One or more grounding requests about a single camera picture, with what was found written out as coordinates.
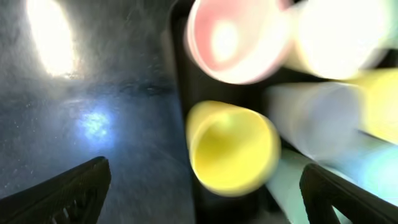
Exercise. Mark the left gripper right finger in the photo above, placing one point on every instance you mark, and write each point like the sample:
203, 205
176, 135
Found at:
329, 196

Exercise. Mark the yellow cup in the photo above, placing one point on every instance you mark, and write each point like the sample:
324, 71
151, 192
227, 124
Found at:
379, 105
233, 152

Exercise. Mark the grey cup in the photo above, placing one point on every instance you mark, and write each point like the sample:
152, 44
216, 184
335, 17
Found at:
314, 118

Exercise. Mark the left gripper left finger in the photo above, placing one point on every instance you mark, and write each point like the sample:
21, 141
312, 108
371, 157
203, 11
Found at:
68, 193

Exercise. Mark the white cup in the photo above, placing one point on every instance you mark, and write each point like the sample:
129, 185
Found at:
339, 37

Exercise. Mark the blue cup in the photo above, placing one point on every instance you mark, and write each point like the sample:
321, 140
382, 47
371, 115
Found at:
379, 174

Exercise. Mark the pink cup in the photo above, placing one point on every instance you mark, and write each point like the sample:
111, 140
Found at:
236, 40

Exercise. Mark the black tray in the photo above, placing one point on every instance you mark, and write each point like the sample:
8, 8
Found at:
189, 90

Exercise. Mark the green cup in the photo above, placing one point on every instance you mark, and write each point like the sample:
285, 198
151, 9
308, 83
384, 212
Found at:
393, 21
286, 183

